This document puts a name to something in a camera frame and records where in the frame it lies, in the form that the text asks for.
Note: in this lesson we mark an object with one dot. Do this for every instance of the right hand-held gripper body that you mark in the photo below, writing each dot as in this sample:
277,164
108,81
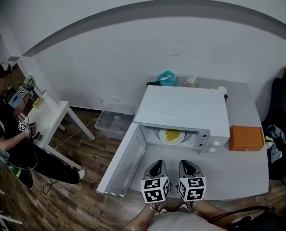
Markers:
192,189

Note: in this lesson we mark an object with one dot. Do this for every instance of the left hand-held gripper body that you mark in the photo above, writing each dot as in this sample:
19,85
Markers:
155,189

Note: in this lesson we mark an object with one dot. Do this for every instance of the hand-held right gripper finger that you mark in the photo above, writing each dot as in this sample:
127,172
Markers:
194,171
181,171

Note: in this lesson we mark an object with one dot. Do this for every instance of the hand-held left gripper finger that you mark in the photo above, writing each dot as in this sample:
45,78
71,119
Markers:
164,171
149,173

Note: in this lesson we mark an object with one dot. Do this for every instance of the white plate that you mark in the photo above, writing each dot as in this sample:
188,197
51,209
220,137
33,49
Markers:
162,137

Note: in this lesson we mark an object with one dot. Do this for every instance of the yellow food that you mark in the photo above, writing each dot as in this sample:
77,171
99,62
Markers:
172,135

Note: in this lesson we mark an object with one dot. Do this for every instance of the white microwave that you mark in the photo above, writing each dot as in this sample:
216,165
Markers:
181,105

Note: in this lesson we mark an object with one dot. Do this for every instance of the black shoulder bag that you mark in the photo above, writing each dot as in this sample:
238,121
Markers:
258,222

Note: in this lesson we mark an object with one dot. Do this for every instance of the person's left forearm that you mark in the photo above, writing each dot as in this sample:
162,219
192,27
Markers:
140,219

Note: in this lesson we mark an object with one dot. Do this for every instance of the person's right forearm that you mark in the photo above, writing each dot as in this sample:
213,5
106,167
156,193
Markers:
212,212

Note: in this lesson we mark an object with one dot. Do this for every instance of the person's right shoe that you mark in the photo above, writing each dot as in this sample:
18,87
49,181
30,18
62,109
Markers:
186,206

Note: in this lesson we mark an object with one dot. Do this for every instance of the person's shoe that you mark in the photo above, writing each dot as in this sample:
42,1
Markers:
163,209
186,206

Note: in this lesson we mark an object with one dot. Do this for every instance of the person's left shoe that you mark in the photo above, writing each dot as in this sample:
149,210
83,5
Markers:
163,209

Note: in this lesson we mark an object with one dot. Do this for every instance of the person's white shirt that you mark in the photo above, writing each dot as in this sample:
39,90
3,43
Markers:
181,222

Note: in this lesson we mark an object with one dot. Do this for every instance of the clear plastic storage bin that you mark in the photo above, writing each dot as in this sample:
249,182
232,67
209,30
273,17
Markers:
114,125

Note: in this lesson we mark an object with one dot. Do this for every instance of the orange box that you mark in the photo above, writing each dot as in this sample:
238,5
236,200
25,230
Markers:
246,138

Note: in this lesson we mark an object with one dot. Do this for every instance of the pile of clothes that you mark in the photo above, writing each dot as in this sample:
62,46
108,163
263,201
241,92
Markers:
275,143

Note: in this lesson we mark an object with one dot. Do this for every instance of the paper cup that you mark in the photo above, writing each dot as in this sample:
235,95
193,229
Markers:
190,83

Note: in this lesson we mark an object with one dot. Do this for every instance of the teal plastic bag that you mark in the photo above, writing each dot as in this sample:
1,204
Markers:
167,78

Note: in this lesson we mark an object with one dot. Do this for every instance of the white stick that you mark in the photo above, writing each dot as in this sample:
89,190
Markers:
195,76

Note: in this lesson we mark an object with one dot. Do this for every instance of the small white table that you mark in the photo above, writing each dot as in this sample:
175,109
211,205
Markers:
51,121

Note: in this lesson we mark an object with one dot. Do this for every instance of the black office chair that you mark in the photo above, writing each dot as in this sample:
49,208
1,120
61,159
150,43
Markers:
282,95

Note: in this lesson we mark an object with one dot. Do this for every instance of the white vase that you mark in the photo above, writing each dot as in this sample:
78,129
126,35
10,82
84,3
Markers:
50,101

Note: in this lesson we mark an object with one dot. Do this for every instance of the yellow packet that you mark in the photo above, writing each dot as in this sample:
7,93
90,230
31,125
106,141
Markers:
38,103

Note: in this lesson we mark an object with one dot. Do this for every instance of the white flower plant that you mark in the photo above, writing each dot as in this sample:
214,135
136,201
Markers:
29,80

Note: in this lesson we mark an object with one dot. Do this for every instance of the wall outlet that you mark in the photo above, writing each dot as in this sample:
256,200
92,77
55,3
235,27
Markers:
109,99

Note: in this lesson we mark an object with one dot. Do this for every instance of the blue and white picture frame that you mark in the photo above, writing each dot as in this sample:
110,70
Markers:
16,101

